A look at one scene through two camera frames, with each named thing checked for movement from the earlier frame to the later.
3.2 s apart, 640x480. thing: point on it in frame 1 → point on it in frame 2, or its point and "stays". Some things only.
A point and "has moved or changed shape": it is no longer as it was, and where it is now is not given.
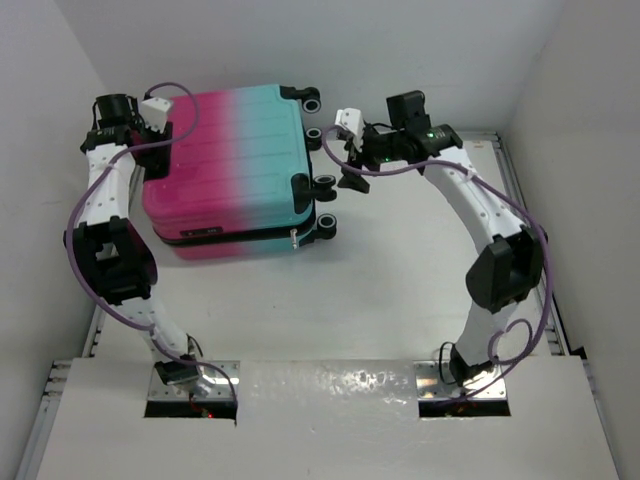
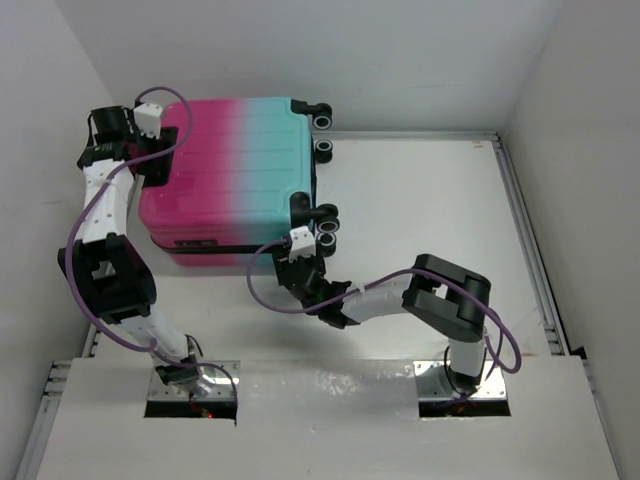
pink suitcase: [242, 182] has moved or changed shape
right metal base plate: [434, 381] stays
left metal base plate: [223, 377] stays
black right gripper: [354, 180] → [282, 260]
